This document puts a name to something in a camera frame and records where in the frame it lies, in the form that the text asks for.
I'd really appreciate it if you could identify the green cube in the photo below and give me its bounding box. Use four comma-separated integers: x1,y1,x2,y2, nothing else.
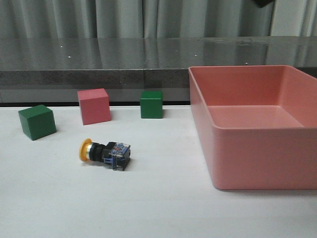
18,105,57,140
140,91,163,119

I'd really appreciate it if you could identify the left green cube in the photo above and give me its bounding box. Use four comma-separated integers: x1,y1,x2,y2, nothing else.
18,105,57,140

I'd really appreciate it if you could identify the pink plastic bin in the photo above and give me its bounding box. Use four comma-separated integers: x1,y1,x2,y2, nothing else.
189,65,317,190

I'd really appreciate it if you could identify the pink cube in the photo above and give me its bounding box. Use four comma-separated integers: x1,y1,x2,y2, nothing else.
77,88,111,125

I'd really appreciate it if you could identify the right green cube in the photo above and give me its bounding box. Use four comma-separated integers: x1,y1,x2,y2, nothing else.
140,91,163,119

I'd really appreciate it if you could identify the grey curtain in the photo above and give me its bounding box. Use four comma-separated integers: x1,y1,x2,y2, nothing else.
0,0,317,39

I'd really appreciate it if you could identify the dark grey glossy counter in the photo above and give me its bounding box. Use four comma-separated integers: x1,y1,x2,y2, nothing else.
0,36,317,107

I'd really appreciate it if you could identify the yellow push button switch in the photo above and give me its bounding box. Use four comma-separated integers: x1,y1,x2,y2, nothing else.
79,138,131,171

